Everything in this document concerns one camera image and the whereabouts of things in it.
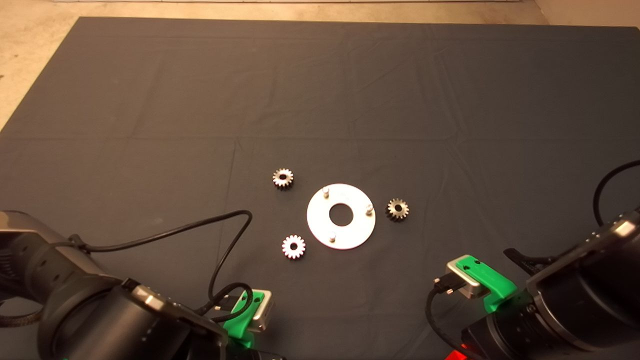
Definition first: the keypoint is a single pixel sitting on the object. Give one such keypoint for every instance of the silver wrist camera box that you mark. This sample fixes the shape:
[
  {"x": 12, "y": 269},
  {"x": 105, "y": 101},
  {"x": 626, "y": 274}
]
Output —
[
  {"x": 262, "y": 310},
  {"x": 462, "y": 285}
]

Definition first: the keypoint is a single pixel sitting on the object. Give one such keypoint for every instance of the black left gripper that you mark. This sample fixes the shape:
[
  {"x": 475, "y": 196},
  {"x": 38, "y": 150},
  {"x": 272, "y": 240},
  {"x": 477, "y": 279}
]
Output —
[{"x": 267, "y": 356}]

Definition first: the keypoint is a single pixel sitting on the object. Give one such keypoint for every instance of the green right camera mount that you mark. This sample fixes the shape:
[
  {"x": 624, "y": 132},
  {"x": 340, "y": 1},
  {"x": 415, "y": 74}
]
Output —
[{"x": 492, "y": 285}]

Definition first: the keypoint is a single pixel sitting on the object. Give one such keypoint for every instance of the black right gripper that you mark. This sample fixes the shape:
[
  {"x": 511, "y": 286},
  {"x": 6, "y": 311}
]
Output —
[{"x": 477, "y": 345}]

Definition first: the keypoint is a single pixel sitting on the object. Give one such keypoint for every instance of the black braided left arm sleeve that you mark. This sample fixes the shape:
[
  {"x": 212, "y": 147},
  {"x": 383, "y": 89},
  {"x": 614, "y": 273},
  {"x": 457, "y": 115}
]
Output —
[{"x": 25, "y": 320}]

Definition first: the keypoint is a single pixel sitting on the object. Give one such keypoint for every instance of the green left camera mount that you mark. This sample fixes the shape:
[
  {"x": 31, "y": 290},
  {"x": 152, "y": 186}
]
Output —
[{"x": 235, "y": 327}]

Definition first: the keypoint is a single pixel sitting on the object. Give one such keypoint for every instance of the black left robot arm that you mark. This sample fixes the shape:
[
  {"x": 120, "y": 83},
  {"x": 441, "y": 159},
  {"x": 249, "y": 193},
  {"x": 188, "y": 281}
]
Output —
[{"x": 75, "y": 300}]

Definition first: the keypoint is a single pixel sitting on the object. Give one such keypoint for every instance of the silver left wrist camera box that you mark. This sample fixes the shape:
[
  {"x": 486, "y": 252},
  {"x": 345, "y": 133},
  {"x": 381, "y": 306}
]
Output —
[{"x": 262, "y": 310}]

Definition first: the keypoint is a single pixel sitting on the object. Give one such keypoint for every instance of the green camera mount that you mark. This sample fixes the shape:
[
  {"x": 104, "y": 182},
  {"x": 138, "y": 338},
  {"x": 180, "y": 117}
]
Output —
[
  {"x": 235, "y": 327},
  {"x": 492, "y": 285}
]

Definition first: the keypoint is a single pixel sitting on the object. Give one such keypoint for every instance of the round metal carrier plate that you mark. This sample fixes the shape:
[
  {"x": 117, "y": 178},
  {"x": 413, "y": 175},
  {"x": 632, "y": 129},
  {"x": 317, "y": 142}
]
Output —
[{"x": 320, "y": 220}]

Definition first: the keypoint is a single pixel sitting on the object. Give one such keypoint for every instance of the dark grey table cloth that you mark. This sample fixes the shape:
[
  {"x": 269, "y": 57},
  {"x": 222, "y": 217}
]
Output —
[{"x": 350, "y": 100}]

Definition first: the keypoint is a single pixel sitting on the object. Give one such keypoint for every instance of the steel planetary gear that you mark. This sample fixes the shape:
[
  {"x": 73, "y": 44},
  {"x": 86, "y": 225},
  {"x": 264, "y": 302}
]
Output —
[
  {"x": 287, "y": 241},
  {"x": 391, "y": 204},
  {"x": 278, "y": 173}
]

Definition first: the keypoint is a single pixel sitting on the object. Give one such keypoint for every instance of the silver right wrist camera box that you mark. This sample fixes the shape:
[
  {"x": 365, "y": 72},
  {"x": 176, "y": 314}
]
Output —
[{"x": 462, "y": 285}]

